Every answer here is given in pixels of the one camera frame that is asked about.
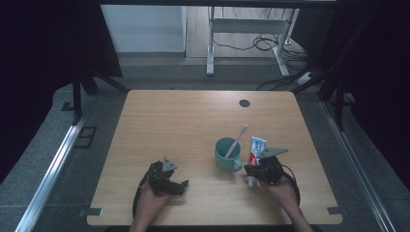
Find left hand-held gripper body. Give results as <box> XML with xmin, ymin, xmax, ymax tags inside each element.
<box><xmin>146</xmin><ymin>156</ymin><xmax>180</xmax><ymax>197</ymax></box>

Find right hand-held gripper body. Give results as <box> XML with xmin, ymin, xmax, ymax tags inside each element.
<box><xmin>254</xmin><ymin>147</ymin><xmax>290</xmax><ymax>187</ymax></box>

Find white toothpaste tube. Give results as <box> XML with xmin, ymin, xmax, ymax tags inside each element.
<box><xmin>247</xmin><ymin>136</ymin><xmax>269</xmax><ymax>189</ymax></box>

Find teal cup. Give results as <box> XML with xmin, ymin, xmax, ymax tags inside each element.
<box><xmin>214</xmin><ymin>136</ymin><xmax>244</xmax><ymax>173</ymax></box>

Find white toothbrush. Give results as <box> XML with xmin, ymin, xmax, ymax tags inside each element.
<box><xmin>224</xmin><ymin>124</ymin><xmax>249</xmax><ymax>159</ymax></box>

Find person's right hand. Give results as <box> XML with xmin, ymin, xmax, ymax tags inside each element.
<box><xmin>258</xmin><ymin>176</ymin><xmax>300</xmax><ymax>211</ymax></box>

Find person's left hand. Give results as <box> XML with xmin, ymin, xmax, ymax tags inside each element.
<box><xmin>134</xmin><ymin>181</ymin><xmax>172</xmax><ymax>218</ymax></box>

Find black metal stand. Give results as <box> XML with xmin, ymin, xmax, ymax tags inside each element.
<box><xmin>72</xmin><ymin>72</ymin><xmax>131</xmax><ymax>126</ymax></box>
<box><xmin>291</xmin><ymin>72</ymin><xmax>346</xmax><ymax>131</ymax></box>

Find white power strip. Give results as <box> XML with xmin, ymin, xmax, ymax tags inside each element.
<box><xmin>296</xmin><ymin>72</ymin><xmax>315</xmax><ymax>85</ymax></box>

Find dark curtain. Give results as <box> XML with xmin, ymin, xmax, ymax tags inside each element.
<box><xmin>299</xmin><ymin>0</ymin><xmax>410</xmax><ymax>191</ymax></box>
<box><xmin>0</xmin><ymin>0</ymin><xmax>124</xmax><ymax>184</ymax></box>

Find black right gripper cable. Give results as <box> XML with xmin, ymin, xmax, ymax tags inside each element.
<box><xmin>280</xmin><ymin>163</ymin><xmax>302</xmax><ymax>207</ymax></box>

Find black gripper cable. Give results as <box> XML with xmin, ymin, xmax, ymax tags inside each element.
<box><xmin>132</xmin><ymin>163</ymin><xmax>156</xmax><ymax>220</ymax></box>
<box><xmin>280</xmin><ymin>163</ymin><xmax>302</xmax><ymax>207</ymax></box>

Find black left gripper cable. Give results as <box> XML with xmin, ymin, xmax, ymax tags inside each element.
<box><xmin>132</xmin><ymin>163</ymin><xmax>156</xmax><ymax>220</ymax></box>

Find black floor frame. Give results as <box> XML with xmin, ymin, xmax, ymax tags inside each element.
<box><xmin>73</xmin><ymin>126</ymin><xmax>99</xmax><ymax>150</ymax></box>

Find aluminium rail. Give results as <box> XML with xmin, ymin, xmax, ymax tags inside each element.
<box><xmin>14</xmin><ymin>105</ymin><xmax>92</xmax><ymax>232</ymax></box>
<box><xmin>320</xmin><ymin>100</ymin><xmax>394</xmax><ymax>232</ymax></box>

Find black floor cables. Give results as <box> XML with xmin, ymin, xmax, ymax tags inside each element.
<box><xmin>213</xmin><ymin>34</ymin><xmax>311</xmax><ymax>66</ymax></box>

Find white desk frame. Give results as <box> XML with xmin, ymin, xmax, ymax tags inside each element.
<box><xmin>206</xmin><ymin>6</ymin><xmax>301</xmax><ymax>77</ymax></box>

